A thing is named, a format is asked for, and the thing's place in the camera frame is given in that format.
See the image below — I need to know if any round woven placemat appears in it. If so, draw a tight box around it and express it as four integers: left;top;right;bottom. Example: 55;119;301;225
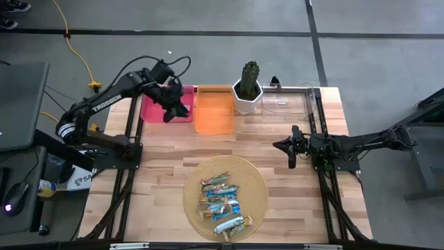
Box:
182;155;270;243

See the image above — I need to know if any yellow extension cable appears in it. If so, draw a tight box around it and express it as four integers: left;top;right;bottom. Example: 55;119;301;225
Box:
51;0;102;92
40;110;99;133

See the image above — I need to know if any white printed bag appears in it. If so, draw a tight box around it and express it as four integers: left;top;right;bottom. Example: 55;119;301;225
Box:
65;165;99;192

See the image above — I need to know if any dark grey side desk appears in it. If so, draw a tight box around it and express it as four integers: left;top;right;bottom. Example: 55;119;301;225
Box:
0;145;48;234

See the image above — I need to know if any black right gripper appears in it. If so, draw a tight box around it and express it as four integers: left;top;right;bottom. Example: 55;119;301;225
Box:
273;125;310;169

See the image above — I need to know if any green cactus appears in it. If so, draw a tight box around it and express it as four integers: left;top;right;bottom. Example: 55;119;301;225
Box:
240;60;261;100

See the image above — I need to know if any dark grey metal stand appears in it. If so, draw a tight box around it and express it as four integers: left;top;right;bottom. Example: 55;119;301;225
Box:
404;86;444;202

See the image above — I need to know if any person's shoe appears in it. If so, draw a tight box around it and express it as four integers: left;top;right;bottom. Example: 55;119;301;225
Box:
5;0;31;14
0;16;18;31

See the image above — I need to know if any clear plastic bin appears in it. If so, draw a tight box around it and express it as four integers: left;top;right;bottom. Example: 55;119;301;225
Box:
260;84;317;121

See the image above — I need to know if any black computer mouse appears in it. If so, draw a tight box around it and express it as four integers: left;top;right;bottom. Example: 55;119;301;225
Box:
2;181;31;217

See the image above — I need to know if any dark grey desk monitor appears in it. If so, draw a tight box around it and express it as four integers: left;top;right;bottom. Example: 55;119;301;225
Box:
0;61;50;153

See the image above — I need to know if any black diagonal desk beam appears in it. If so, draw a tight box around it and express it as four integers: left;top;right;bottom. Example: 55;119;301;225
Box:
33;128;95;172

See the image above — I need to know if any orange plastic bin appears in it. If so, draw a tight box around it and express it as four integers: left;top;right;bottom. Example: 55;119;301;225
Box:
194;85;237;135

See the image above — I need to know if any silver metal bracket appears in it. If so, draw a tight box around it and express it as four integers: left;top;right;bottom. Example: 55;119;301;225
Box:
304;244;343;250
110;242;150;250

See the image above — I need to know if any blue wrapper granola bar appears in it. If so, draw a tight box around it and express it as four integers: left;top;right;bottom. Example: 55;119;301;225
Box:
206;185;239;198
204;200;241;213
211;206;242;223

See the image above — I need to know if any pink plastic bin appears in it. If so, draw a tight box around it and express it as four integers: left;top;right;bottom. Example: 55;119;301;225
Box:
140;85;196;124

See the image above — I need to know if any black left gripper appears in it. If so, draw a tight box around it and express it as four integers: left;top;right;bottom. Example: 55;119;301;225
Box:
155;82;190;123

